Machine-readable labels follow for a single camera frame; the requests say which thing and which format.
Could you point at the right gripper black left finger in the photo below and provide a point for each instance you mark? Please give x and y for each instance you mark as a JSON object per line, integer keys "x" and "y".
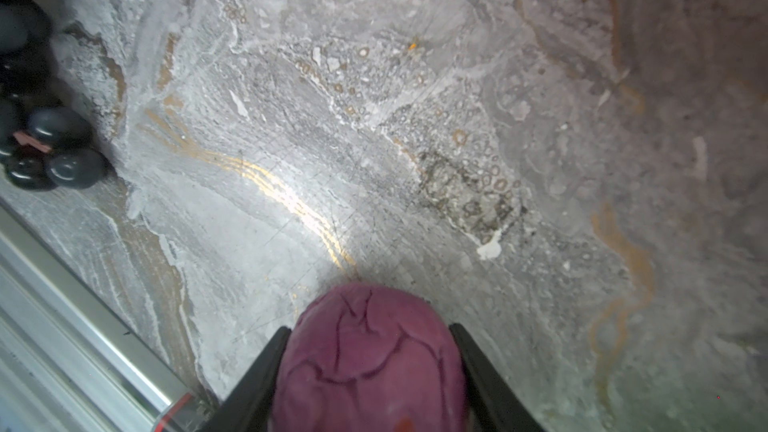
{"x": 248, "y": 407}

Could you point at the black fake grape bunch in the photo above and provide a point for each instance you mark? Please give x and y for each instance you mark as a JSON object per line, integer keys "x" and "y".
{"x": 44, "y": 144}

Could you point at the aluminium front rail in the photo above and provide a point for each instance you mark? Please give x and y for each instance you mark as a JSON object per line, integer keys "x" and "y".
{"x": 68, "y": 363}

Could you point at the purple fake fruit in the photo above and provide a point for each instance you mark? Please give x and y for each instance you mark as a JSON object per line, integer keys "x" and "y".
{"x": 365, "y": 357}

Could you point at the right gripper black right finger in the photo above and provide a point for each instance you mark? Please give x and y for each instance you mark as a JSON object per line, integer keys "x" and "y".
{"x": 495, "y": 405}

